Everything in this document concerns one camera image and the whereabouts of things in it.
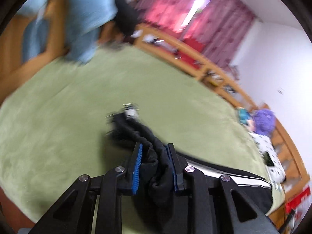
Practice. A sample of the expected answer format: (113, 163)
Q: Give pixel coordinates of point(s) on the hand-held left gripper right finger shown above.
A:
(171, 168)

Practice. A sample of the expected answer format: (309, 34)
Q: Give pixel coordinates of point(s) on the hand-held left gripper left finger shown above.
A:
(137, 168)

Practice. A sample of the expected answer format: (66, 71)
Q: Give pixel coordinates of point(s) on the black pants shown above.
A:
(158, 173)

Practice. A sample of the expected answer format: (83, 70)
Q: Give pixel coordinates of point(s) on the green fleece blanket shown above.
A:
(73, 114)

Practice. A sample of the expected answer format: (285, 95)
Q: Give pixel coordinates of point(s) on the white floral pillow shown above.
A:
(268, 148)

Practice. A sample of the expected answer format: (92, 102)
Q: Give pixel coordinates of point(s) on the purple plush toy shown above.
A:
(264, 121)

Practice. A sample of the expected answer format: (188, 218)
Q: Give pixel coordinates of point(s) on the red box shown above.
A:
(297, 199)

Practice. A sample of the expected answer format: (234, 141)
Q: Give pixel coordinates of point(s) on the red patterned curtains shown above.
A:
(219, 29)

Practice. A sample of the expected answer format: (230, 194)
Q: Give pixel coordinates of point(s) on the black garment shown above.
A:
(126, 17)

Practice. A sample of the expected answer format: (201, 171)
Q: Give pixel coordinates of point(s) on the light blue fleece garment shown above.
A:
(85, 17)

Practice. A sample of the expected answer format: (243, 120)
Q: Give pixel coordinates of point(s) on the white wall switch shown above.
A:
(281, 91)

